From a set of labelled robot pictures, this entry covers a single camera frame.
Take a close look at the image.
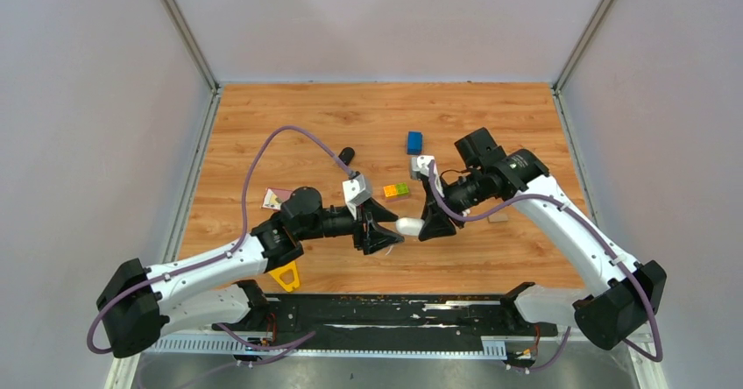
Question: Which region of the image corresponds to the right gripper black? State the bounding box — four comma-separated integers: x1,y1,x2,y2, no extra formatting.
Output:
417,168,489,241

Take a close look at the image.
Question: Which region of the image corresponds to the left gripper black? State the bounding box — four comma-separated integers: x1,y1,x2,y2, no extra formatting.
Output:
298,197,406,256

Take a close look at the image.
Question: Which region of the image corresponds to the white earbud charging case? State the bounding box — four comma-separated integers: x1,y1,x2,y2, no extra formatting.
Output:
395,217,424,237

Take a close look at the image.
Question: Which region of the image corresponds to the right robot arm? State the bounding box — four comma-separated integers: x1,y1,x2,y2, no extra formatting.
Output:
410,128,667,361

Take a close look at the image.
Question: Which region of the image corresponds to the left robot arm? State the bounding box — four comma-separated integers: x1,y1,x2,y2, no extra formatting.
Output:
87,187,405,358

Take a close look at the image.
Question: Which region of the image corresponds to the black earbud charging case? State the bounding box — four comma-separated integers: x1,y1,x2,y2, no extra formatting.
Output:
337,146,356,166

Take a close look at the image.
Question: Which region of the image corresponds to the orange green toy brick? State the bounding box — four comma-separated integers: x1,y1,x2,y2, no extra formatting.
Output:
383,182,410,201

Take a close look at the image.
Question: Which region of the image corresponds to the small wooden block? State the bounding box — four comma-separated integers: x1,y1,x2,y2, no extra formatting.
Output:
487,213,509,223

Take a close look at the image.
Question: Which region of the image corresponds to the blue toy block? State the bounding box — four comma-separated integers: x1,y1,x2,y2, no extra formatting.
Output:
406,131,423,156

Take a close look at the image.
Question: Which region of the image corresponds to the pink picture card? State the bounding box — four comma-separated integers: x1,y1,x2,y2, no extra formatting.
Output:
261,187,293,211

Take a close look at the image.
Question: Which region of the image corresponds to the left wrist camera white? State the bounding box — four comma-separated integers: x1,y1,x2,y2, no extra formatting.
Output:
342,173,373,207

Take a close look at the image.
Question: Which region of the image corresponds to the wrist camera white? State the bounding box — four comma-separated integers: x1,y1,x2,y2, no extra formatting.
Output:
342,173,373,207
409,155,435,180

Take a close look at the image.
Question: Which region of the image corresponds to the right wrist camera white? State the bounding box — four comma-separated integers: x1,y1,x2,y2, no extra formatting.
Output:
409,155,435,180

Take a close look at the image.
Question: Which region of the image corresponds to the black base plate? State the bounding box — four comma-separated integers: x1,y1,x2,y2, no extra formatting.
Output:
211,293,560,359

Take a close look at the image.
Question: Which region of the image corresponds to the yellow triangular plastic frame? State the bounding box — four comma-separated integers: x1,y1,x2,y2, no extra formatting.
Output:
268,261,301,293

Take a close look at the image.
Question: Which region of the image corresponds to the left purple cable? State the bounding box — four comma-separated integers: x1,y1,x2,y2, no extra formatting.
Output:
87,125,358,356

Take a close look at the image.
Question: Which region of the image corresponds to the aluminium slotted rail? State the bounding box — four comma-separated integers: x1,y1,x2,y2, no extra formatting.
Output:
145,301,653,361

